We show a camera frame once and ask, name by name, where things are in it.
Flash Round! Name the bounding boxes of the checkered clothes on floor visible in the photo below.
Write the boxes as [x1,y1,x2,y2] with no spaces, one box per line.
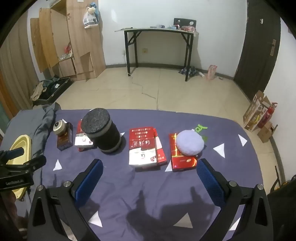
[178,66,202,77]

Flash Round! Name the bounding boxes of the black chair with round holes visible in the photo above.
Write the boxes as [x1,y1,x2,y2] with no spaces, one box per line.
[173,18,197,29]

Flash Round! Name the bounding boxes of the dark grey crumpled cloth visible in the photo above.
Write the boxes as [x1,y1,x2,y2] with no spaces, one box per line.
[32,103,62,163]

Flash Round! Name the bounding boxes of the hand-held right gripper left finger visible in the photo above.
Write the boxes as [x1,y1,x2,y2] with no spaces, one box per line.
[27,159,104,241]

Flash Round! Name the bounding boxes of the dark brown door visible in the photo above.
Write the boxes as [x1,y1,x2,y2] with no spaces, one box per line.
[233,0,282,101]

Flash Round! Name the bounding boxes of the red and white cigarette pack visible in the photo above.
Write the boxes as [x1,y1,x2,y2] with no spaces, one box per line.
[128,126,162,168]
[74,119,94,152]

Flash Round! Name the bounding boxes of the pile of clothes in suitcase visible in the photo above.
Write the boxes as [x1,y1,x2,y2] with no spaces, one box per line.
[31,77,61,101]

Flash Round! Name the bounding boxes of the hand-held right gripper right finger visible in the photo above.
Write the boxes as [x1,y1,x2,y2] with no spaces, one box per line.
[196,159,274,241]

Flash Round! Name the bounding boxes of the black foam cylinder grey band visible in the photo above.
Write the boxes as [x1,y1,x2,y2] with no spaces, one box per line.
[81,108,121,141]
[92,125,127,154]

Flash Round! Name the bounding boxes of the printed cardboard box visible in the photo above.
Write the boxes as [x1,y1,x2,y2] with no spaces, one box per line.
[243,90,271,133]

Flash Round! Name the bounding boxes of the dark brown cigarette pack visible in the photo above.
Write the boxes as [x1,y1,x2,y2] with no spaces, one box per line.
[57,122,74,151]

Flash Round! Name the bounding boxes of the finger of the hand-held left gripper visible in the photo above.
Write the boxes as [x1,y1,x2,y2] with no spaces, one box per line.
[0,148,25,163]
[0,155,47,177]

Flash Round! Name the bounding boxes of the small brown carton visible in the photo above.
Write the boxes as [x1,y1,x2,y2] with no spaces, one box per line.
[257,121,278,142]

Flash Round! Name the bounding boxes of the wooden wardrobe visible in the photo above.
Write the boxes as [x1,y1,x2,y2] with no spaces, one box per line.
[30,0,106,81]

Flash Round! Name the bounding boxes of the red cigarette pack white lettering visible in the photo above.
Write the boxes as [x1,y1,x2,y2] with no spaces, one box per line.
[169,133,198,172]

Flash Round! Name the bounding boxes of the pale yellow plastic basin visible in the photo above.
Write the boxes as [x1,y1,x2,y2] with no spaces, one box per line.
[6,134,33,200]

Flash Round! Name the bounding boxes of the green plastic piece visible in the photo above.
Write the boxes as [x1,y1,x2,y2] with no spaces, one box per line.
[190,123,209,142]

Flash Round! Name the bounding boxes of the black open suitcase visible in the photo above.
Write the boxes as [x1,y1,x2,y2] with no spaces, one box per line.
[31,77,71,105]

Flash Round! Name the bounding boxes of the white plastic bag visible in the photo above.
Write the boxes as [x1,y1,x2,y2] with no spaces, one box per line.
[83,6,100,29]

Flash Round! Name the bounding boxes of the pink paper bag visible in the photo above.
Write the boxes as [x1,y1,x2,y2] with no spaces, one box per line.
[206,65,218,80]

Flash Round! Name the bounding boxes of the red cigarette pack gold print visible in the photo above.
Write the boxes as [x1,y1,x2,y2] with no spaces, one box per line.
[153,128,167,166]

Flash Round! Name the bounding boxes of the beige curtain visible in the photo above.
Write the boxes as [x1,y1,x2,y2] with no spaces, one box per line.
[0,14,40,116]

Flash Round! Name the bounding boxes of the red fire extinguisher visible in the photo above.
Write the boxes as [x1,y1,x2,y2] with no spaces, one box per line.
[257,102,278,129]

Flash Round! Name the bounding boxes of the white round plush puff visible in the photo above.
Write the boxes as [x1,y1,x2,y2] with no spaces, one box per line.
[176,130,205,156]

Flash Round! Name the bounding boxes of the dark bag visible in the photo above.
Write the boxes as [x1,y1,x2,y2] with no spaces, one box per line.
[267,174,296,241]

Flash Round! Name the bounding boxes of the black-legged folding table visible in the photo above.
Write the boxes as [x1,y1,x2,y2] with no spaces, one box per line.
[114,27,199,82]

